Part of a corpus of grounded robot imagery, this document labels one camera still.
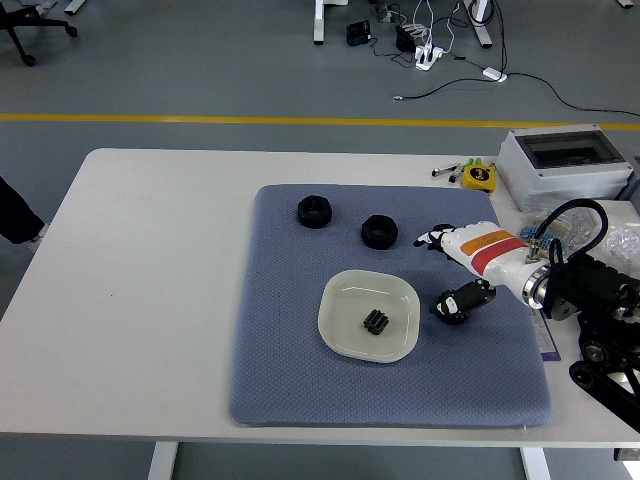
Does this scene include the silver black pliers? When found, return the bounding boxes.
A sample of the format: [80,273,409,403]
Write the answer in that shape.
[431,162,464,184]

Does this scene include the yellow tape measure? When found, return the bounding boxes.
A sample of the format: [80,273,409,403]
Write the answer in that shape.
[460,163,498,194]

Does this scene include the purple printed card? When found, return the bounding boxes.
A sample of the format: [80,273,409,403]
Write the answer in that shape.
[531,309,564,362]

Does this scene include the black office chair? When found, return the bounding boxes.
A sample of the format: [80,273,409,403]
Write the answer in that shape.
[0,0,79,67]

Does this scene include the clear bag of transparent parts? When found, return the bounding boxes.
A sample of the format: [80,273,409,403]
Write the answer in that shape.
[594,219,640,276]

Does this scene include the white background desk leg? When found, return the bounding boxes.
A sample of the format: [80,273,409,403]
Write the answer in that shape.
[462,0,496,49]
[313,0,329,46]

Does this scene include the black toothed gear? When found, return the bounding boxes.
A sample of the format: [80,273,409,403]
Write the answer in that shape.
[433,293,471,327]

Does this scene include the grey electrical enclosure box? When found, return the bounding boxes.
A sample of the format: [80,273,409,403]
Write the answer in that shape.
[496,124,635,214]

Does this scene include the long black floor cable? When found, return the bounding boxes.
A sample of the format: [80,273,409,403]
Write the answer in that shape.
[392,72,640,120]

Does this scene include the white square dish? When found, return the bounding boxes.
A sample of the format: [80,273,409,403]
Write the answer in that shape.
[317,268,421,365]

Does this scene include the blue-grey quilted mat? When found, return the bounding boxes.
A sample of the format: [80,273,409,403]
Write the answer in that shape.
[228,183,555,429]

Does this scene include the clear bag of blue components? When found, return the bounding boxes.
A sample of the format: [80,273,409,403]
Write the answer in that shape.
[517,202,599,251]

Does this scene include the small black nut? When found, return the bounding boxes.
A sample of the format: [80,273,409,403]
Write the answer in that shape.
[360,309,391,337]

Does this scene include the person's leg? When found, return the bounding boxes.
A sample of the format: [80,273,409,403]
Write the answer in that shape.
[0,174,51,254]

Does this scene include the black power adapter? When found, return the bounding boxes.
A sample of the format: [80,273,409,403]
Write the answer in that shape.
[346,20,372,47]

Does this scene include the white table leg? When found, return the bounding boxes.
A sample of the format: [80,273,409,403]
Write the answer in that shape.
[147,442,179,480]
[519,446,551,480]

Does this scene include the white power strip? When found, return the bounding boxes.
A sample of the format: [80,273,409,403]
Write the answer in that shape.
[414,44,446,71]

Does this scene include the large black hex nut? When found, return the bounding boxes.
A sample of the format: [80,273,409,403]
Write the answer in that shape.
[361,214,400,250]
[296,195,333,230]

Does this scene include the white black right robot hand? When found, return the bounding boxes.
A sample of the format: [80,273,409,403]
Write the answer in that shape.
[413,219,539,326]

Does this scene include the black charger box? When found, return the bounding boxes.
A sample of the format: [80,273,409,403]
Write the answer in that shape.
[394,24,417,53]

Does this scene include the flat white box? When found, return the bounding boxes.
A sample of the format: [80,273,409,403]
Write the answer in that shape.
[597,199,640,226]

